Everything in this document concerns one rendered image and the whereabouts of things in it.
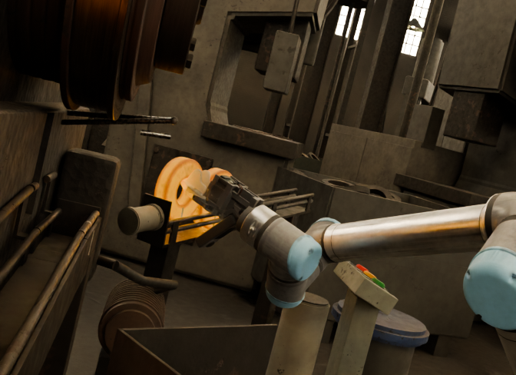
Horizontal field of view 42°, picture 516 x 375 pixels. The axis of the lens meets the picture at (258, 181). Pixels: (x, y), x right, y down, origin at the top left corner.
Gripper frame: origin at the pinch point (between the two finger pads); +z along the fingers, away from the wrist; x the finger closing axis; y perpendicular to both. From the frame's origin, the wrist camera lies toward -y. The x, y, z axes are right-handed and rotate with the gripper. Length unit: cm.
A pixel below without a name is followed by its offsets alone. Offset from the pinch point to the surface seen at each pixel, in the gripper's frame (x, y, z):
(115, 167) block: 32.0, 4.7, -4.7
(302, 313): -29.3, -18.8, -32.3
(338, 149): -391, -19, 114
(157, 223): 10.2, -7.7, -5.3
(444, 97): -486, 60, 85
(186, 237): -3.3, -11.3, -6.0
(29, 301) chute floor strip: 69, -3, -29
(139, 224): 17.1, -7.7, -5.6
